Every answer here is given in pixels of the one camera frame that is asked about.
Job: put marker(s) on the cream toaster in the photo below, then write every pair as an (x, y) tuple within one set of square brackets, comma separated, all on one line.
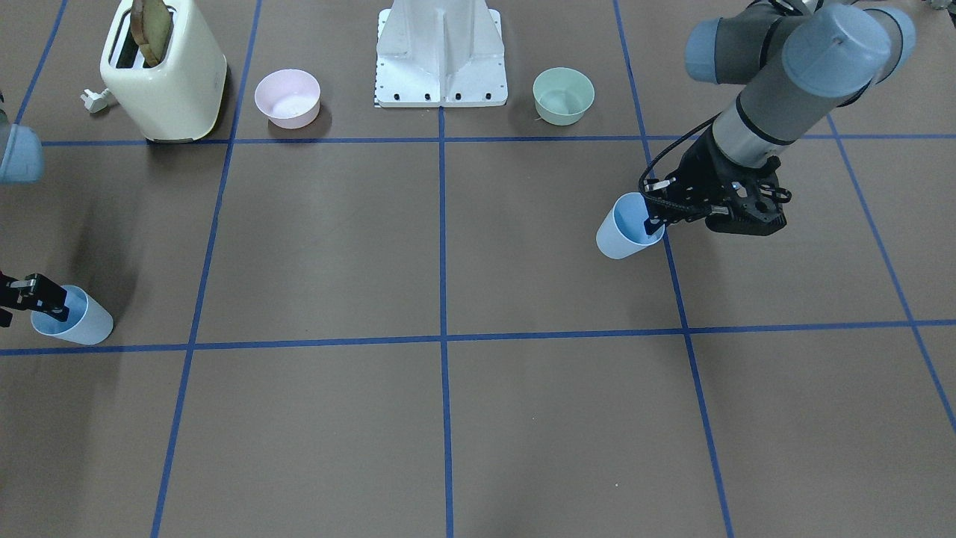
[(179, 100)]

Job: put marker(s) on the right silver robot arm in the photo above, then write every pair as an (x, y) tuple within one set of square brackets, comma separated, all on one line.
[(22, 162)]

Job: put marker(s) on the bread slice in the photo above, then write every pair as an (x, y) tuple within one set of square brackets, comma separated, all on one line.
[(151, 29)]

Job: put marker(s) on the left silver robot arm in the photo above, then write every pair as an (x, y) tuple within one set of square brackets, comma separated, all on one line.
[(794, 64)]

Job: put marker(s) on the green bowl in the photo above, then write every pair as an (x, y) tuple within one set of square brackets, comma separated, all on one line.
[(562, 95)]

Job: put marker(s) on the white toaster plug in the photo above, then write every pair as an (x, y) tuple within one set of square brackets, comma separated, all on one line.
[(96, 102)]

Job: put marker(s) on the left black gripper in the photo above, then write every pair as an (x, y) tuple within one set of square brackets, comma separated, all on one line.
[(702, 174)]

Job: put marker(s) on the light blue cup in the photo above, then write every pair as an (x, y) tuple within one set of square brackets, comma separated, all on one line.
[(87, 322), (621, 234)]

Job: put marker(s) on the white camera stand base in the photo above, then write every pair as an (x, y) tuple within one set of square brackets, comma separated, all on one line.
[(440, 54)]

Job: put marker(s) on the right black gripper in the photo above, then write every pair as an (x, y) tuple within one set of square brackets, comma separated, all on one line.
[(30, 291)]

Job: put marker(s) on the pink bowl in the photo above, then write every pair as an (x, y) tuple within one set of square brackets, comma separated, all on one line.
[(289, 98)]

